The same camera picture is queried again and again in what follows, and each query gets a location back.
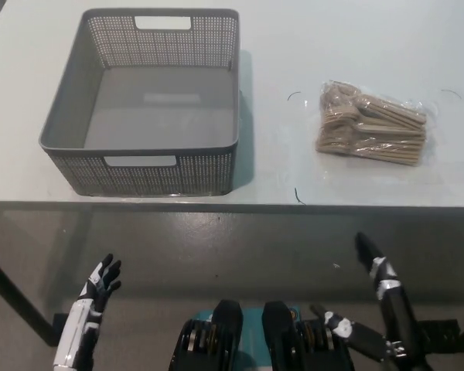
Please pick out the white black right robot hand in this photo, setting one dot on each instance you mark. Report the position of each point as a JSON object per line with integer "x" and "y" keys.
{"x": 396, "y": 309}

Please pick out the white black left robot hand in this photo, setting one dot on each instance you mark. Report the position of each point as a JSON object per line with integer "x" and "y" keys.
{"x": 79, "y": 328}

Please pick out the clear bag of wooden cutlery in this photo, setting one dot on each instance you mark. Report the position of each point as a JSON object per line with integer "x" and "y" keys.
{"x": 371, "y": 127}

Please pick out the black table foot plate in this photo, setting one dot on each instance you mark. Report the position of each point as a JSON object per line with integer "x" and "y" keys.
{"x": 439, "y": 328}
{"x": 60, "y": 328}

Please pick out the black table leg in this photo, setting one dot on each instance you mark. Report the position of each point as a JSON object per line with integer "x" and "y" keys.
{"x": 19, "y": 299}

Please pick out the black teal robot body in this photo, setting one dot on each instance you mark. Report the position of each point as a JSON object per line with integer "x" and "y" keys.
{"x": 226, "y": 328}

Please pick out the grey perforated plastic basket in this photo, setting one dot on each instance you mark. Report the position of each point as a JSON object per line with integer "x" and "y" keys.
{"x": 147, "y": 112}

